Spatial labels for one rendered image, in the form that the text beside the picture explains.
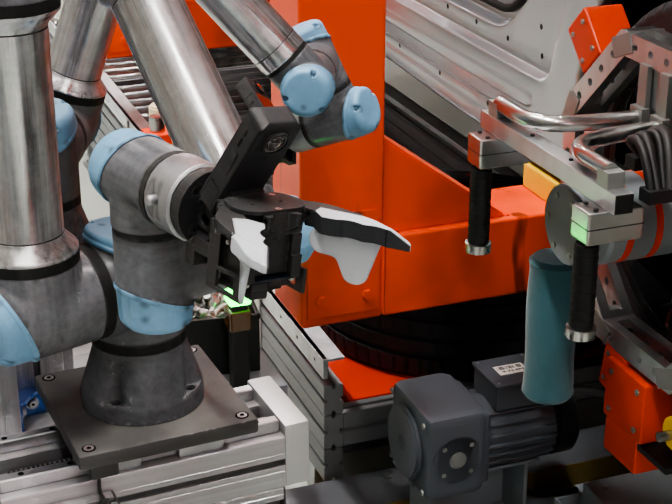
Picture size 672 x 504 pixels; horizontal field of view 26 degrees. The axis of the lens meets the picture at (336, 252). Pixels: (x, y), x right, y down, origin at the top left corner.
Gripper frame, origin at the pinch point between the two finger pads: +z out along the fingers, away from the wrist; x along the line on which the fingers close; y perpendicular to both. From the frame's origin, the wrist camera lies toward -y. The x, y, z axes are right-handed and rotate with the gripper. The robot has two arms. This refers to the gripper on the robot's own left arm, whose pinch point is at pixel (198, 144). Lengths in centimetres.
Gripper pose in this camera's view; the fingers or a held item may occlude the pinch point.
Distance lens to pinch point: 245.7
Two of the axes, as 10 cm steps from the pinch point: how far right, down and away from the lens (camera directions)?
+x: 5.9, 2.6, 7.6
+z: -8.1, 1.7, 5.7
